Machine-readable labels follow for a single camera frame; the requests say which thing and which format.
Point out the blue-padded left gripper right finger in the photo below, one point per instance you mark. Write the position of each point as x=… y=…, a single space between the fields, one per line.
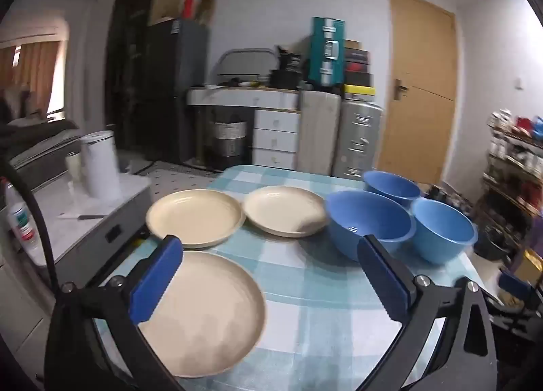
x=415 y=302

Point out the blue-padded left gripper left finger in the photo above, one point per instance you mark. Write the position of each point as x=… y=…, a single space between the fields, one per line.
x=132 y=300

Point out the blue bowl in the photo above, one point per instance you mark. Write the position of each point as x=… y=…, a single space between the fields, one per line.
x=442 y=232
x=354 y=214
x=392 y=186

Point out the cream plate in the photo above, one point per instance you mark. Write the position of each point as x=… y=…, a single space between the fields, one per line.
x=209 y=319
x=286 y=211
x=200 y=218

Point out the knife on cabinet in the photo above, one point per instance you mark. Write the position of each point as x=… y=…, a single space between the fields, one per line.
x=81 y=217

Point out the plastic bottle red label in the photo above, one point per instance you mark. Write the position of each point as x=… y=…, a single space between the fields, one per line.
x=19 y=218

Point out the white cylindrical appliance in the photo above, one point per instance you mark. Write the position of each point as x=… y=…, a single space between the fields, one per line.
x=100 y=166

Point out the shoe rack with shoes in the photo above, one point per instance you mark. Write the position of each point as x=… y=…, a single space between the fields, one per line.
x=511 y=196

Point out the small cream cup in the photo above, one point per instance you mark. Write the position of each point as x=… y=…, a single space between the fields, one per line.
x=74 y=166

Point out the silver suitcase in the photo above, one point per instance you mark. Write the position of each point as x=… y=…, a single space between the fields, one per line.
x=357 y=140

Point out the wooden door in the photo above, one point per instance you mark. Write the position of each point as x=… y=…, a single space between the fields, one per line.
x=422 y=92

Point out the woven laundry basket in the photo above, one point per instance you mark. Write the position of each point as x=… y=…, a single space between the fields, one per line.
x=228 y=143

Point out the beige suitcase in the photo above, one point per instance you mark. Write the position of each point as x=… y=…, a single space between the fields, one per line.
x=320 y=115

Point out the white drawer desk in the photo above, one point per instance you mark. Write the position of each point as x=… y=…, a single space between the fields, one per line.
x=277 y=119

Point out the stack of shoe boxes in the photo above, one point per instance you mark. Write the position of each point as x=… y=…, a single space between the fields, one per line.
x=358 y=78

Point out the black refrigerator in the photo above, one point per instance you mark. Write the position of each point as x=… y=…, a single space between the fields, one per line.
x=175 y=62

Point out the teal suitcase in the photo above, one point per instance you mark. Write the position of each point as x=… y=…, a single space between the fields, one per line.
x=327 y=52

